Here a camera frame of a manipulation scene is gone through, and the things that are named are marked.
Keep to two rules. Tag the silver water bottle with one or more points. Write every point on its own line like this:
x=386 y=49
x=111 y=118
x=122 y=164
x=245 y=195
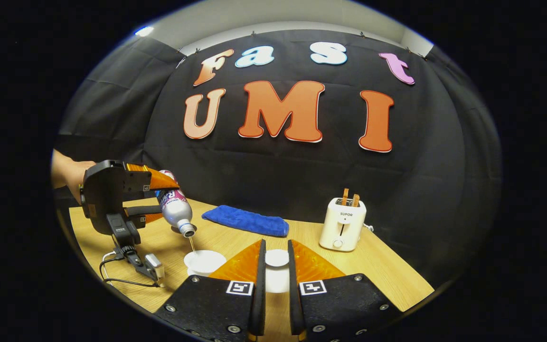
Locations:
x=174 y=206

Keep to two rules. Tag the toast slice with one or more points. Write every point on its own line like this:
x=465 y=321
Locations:
x=345 y=196
x=356 y=200

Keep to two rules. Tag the white toaster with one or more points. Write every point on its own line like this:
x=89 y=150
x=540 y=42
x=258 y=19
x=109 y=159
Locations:
x=342 y=228

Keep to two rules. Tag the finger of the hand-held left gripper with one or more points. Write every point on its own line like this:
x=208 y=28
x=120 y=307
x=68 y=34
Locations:
x=138 y=180
x=140 y=211

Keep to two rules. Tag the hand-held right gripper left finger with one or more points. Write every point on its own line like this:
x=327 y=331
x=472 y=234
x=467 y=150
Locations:
x=260 y=294

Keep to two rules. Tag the white teacup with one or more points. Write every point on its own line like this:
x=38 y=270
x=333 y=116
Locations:
x=204 y=261

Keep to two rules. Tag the blue cloth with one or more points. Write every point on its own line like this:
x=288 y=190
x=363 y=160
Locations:
x=247 y=220

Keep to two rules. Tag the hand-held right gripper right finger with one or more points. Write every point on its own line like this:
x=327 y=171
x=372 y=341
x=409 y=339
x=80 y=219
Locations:
x=294 y=294

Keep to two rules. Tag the black backdrop cloth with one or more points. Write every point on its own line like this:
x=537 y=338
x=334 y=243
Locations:
x=302 y=180

